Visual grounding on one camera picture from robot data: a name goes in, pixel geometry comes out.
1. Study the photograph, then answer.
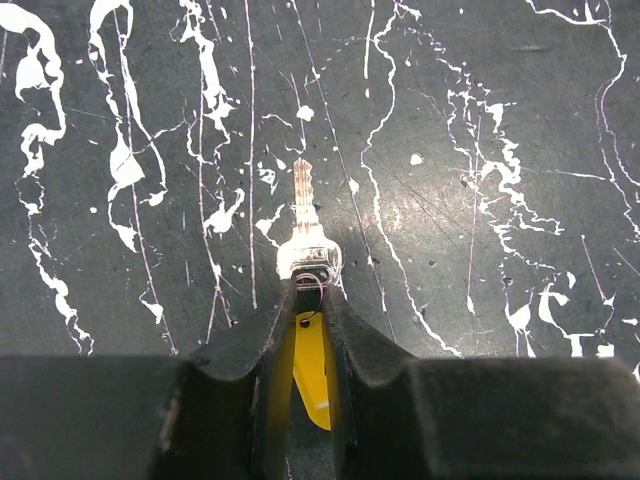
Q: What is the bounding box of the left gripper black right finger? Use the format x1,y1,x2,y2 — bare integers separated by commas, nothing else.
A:
322,287,639,479

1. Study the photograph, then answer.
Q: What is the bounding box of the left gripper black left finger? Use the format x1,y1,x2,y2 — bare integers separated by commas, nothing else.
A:
149,287,297,479

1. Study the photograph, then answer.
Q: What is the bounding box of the key with yellow tag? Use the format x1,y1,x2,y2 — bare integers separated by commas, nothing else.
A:
276,158,343,431

